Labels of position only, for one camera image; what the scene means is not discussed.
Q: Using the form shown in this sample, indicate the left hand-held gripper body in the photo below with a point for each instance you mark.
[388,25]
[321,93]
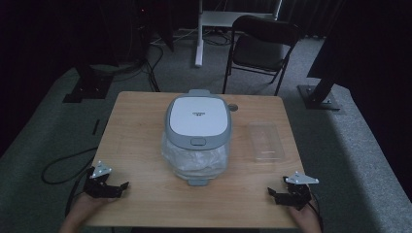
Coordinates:
[97,186]

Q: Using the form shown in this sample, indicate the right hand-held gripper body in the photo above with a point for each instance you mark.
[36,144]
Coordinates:
[298,194]

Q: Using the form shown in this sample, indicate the clear plastic container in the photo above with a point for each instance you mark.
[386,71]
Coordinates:
[266,140]

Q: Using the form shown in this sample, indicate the grey white lidded trash can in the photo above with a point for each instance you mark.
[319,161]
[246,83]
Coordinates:
[197,116]

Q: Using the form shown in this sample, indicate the person's left hand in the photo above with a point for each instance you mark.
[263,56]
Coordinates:
[85,207]

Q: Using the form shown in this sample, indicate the person's right hand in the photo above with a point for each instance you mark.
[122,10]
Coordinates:
[306,221]

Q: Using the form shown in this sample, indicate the small black floor strip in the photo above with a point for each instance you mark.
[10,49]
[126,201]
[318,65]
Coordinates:
[96,127]

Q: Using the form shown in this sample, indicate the clear plastic trash bag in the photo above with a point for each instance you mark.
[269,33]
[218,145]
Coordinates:
[194,160]

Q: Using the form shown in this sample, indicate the round grey table grommet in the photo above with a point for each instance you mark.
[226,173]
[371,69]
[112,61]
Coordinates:
[232,107]

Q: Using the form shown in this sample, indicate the black stand with flat base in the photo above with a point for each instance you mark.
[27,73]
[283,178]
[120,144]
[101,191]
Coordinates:
[89,87]

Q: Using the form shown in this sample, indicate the black slanted stand with base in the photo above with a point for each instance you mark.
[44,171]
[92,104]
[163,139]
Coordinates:
[319,97]

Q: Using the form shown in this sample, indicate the black folding chair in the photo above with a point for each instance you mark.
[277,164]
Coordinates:
[259,53]

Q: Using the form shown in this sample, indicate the white desk frame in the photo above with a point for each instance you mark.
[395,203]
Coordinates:
[200,39]

